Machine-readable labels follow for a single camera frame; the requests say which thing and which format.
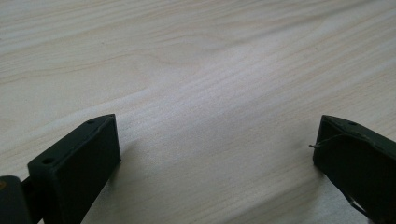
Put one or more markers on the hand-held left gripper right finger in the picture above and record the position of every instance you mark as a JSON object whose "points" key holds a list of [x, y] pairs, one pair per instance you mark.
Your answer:
{"points": [[359, 161]]}

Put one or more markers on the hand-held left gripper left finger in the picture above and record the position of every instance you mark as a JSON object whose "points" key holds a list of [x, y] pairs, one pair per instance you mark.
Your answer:
{"points": [[76, 169]]}

